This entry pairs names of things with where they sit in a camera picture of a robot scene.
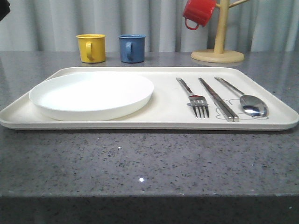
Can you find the wooden mug tree stand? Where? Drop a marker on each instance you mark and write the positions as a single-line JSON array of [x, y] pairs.
[[218, 54]]

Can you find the blue enamel mug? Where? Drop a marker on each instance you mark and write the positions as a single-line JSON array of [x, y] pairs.
[[132, 48]]

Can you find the yellow enamel mug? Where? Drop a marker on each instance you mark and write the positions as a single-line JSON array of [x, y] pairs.
[[92, 48]]

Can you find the cream rabbit serving tray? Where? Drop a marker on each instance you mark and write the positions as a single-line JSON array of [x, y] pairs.
[[168, 107]]

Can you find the white round plate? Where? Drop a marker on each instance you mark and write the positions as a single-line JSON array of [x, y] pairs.
[[87, 96]]

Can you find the red enamel mug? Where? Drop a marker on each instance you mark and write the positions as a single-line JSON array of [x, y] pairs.
[[198, 11]]

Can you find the silver metal spoon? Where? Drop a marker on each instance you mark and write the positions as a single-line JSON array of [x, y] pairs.
[[251, 105]]

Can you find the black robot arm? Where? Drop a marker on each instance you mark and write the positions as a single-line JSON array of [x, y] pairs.
[[4, 9]]

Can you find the grey pleated curtain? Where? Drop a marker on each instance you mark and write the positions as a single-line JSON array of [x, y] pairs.
[[52, 25]]

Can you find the silver metal fork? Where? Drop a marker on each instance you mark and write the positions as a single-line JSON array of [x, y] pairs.
[[197, 102]]

